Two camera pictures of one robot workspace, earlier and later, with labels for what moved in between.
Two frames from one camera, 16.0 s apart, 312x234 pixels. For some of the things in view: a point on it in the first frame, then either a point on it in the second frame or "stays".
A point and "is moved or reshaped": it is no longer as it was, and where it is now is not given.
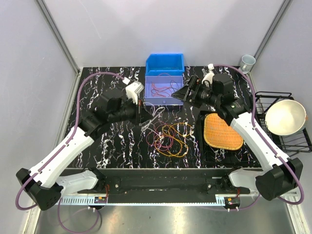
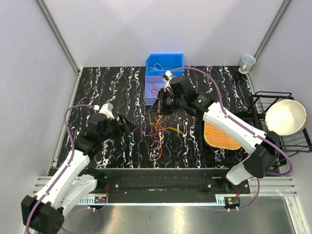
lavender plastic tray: x=159 y=89 stays
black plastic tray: x=212 y=157 stays
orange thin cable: x=164 y=91 stays
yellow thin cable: x=172 y=143 is moved or reshaped
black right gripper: x=183 y=93 -> x=162 y=110
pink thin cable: x=162 y=136 is moved or reshaped
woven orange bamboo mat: x=218 y=133 stays
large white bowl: x=285 y=118 stays
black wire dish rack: x=300 y=142 stays
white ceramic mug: x=246 y=63 stays
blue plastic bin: x=165 y=64 stays
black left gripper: x=142 y=115 -> x=127 y=127
